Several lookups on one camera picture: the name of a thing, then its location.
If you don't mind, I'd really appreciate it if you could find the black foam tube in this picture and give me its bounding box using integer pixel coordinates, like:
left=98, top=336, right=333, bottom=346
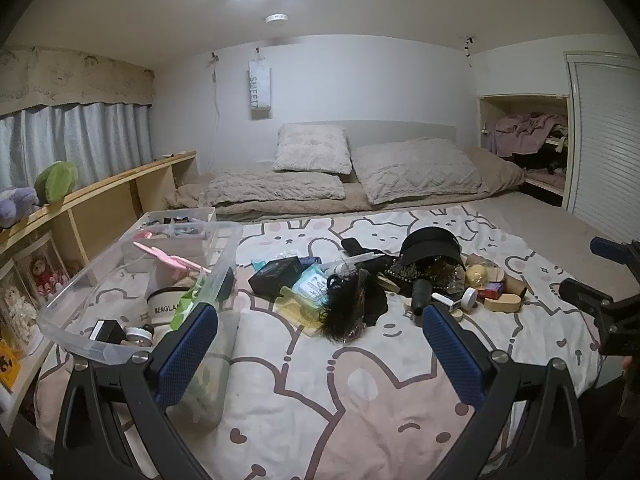
left=410, top=278, right=433, bottom=318

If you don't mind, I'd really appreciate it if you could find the beige curtain valance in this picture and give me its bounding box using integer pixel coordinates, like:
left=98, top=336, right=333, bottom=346
left=1, top=47, right=154, bottom=115

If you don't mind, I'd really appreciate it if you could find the white hanging paper bag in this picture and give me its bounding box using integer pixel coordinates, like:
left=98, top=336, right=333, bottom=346
left=248, top=60, right=271, bottom=110

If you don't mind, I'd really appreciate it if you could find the bunny print bed sheet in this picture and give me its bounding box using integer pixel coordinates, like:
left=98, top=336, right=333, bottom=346
left=167, top=205, right=600, bottom=479

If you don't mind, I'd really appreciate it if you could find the brown cardboard tube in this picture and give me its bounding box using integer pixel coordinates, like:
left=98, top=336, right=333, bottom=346
left=504, top=276, right=528, bottom=297

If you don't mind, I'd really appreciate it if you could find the purple plush toy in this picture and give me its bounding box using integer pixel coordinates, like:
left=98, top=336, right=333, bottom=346
left=0, top=188, right=39, bottom=230

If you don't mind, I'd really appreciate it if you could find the green dotted wipes pack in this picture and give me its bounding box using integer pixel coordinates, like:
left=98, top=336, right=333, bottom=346
left=169, top=274, right=209, bottom=330

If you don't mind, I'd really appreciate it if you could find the left beige pillow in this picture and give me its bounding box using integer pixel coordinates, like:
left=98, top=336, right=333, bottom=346
left=272, top=124, right=352, bottom=176

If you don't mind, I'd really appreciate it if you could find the right beige pillow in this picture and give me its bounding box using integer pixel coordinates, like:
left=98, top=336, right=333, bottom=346
left=352, top=139, right=483, bottom=205

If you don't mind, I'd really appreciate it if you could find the red blue carton box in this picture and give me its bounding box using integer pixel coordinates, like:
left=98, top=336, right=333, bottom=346
left=477, top=282, right=504, bottom=301

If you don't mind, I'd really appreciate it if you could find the white louvered closet door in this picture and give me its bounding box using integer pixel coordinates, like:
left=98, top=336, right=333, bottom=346
left=565, top=52, right=639, bottom=242

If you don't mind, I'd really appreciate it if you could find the black cap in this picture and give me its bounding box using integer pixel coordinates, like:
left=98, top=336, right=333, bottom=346
left=399, top=226, right=463, bottom=266

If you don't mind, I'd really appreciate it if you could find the pink bunny phone stand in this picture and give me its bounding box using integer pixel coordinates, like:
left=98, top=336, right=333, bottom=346
left=134, top=242, right=210, bottom=274

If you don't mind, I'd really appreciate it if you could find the teal wet wipes pack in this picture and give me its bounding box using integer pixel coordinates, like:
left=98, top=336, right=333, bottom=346
left=292, top=264, right=328, bottom=307

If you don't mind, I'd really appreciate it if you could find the wooden shelf unit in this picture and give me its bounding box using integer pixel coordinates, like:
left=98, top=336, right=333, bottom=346
left=0, top=149, right=199, bottom=401

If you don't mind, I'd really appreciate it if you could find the green plush toy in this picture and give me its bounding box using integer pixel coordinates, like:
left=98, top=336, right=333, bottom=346
left=34, top=160, right=78, bottom=206

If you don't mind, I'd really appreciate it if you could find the white cardboard box of items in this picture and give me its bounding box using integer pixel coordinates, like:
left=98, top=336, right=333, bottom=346
left=124, top=207, right=216, bottom=237

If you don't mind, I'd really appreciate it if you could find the black feather accessory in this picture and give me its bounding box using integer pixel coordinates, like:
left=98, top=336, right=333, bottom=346
left=319, top=268, right=388, bottom=344

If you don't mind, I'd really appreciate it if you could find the clear plastic storage bin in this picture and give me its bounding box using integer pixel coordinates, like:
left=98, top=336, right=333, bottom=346
left=37, top=220, right=242, bottom=427

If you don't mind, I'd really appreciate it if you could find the beige pillow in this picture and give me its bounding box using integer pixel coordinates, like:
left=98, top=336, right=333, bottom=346
left=352, top=139, right=483, bottom=205
left=272, top=124, right=352, bottom=176

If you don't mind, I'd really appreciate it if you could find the yellow translucent plastic piece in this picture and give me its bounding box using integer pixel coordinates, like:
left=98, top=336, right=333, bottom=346
left=274, top=286, right=321, bottom=337

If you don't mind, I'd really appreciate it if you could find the pile of clothes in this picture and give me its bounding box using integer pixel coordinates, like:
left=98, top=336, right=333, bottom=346
left=487, top=112, right=570, bottom=174

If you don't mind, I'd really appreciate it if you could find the thick wooden oval block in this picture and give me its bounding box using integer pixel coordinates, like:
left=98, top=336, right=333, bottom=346
left=484, top=294, right=522, bottom=313

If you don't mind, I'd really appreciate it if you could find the grey curtain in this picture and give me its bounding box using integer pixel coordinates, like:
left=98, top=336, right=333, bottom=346
left=0, top=103, right=152, bottom=191

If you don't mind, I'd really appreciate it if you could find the yellow sponge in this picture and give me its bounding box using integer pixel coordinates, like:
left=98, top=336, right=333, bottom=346
left=465, top=263, right=488, bottom=288

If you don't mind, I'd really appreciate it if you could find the folded beige blanket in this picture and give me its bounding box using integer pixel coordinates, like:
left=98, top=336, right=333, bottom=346
left=201, top=168, right=346, bottom=206

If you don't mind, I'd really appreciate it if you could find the white Mengland pouch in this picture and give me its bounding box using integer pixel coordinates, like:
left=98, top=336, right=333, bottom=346
left=146, top=286, right=189, bottom=326

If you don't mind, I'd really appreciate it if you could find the ceiling smoke detector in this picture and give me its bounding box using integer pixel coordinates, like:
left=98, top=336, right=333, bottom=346
left=265, top=13, right=288, bottom=24

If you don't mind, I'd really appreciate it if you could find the black small box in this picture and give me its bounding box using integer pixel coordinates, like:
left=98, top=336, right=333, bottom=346
left=248, top=257, right=303, bottom=299

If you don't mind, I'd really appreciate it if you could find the doll in clear case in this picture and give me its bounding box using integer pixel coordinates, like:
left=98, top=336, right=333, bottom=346
left=13, top=232, right=70, bottom=306

